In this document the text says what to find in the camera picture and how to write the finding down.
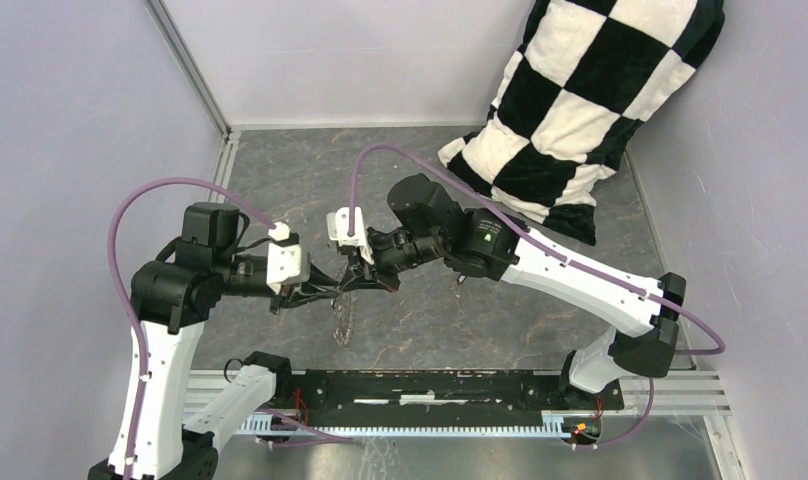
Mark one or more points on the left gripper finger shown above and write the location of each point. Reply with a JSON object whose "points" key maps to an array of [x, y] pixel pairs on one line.
{"points": [[320, 280], [296, 298]]}

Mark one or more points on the metal disc with key rings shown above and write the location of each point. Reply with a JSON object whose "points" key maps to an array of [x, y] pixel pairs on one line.
{"points": [[344, 308]]}

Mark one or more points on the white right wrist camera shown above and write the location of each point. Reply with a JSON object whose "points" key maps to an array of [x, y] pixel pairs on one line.
{"points": [[346, 229]]}

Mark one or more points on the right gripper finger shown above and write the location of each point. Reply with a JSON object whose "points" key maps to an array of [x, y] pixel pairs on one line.
{"points": [[353, 276], [377, 283]]}

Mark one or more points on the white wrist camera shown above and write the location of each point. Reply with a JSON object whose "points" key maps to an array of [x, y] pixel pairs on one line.
{"points": [[346, 229], [288, 263]]}

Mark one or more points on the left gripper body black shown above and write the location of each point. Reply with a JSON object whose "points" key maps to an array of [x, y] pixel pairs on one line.
{"points": [[242, 277]]}

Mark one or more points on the aluminium corner post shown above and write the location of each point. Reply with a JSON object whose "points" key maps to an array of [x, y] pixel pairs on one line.
{"points": [[183, 55]]}

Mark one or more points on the aluminium frame rail front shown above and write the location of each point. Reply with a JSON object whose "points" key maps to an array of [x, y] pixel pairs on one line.
{"points": [[682, 392]]}

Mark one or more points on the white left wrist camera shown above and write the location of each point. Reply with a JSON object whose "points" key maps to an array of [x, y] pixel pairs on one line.
{"points": [[288, 263]]}

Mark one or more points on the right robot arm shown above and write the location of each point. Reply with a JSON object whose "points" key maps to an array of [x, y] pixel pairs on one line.
{"points": [[476, 243]]}

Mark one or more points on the black and white checkered pillow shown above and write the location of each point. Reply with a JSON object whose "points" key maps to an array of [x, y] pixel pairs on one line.
{"points": [[586, 76]]}

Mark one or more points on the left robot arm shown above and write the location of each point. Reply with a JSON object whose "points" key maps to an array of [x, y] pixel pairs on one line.
{"points": [[171, 299]]}

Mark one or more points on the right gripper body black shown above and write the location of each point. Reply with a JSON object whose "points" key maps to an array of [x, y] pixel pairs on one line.
{"points": [[389, 251]]}

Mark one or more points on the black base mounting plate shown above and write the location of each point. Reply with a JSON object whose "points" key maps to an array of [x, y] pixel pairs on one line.
{"points": [[415, 415]]}

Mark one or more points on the white slotted cable duct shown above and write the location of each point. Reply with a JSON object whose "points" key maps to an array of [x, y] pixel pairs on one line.
{"points": [[260, 424]]}

